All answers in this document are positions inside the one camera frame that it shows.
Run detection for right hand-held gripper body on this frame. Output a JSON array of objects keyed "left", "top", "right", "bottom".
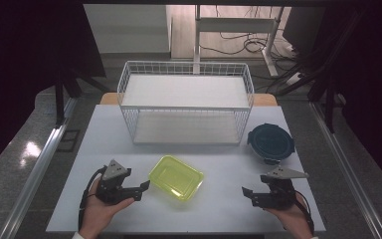
[{"left": 251, "top": 165, "right": 309, "bottom": 210}]

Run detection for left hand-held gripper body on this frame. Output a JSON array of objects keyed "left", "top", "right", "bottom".
[{"left": 95, "top": 158, "right": 143, "bottom": 205}]

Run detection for round container with dark lid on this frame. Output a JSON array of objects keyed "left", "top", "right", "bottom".
[{"left": 247, "top": 122, "right": 296, "bottom": 166}]

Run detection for white wire shelf rack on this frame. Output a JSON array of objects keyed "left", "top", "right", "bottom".
[{"left": 116, "top": 60, "right": 256, "bottom": 146}]

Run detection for person's left hand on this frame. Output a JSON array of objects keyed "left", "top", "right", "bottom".
[{"left": 79, "top": 178, "right": 135, "bottom": 239}]

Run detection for person's right hand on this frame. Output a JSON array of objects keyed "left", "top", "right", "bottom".
[{"left": 267, "top": 193, "right": 314, "bottom": 239}]

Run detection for yellow-green rectangular plastic container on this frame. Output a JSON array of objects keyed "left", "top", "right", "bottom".
[{"left": 148, "top": 154, "right": 205, "bottom": 202}]

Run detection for black floor plate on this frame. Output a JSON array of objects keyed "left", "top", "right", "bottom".
[{"left": 57, "top": 128, "right": 82, "bottom": 153}]

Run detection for wooden table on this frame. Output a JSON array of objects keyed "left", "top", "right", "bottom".
[{"left": 98, "top": 92, "right": 279, "bottom": 108}]

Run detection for black metal stand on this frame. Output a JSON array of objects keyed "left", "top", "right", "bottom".
[
  {"left": 53, "top": 64, "right": 110, "bottom": 129},
  {"left": 306, "top": 74, "right": 347, "bottom": 134}
]

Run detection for white power strip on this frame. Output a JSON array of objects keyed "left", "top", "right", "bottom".
[{"left": 284, "top": 70, "right": 303, "bottom": 87}]

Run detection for dark curtain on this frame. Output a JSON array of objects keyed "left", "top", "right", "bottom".
[
  {"left": 0, "top": 0, "right": 107, "bottom": 178},
  {"left": 311, "top": 0, "right": 382, "bottom": 197}
]

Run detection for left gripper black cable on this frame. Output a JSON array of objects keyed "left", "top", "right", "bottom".
[{"left": 78, "top": 164, "right": 108, "bottom": 232}]

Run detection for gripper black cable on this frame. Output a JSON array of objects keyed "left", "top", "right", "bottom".
[
  {"left": 78, "top": 164, "right": 108, "bottom": 232},
  {"left": 292, "top": 190, "right": 315, "bottom": 235}
]

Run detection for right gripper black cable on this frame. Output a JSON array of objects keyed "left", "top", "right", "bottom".
[{"left": 292, "top": 190, "right": 315, "bottom": 235}]

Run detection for aluminium rail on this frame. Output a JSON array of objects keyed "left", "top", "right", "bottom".
[
  {"left": 0, "top": 98, "right": 79, "bottom": 239},
  {"left": 308, "top": 101, "right": 382, "bottom": 239}
]

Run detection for black floor cables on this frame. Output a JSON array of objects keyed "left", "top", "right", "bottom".
[{"left": 199, "top": 4, "right": 299, "bottom": 63}]

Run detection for white desk frame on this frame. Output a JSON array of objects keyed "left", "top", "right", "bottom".
[{"left": 193, "top": 4, "right": 286, "bottom": 78}]

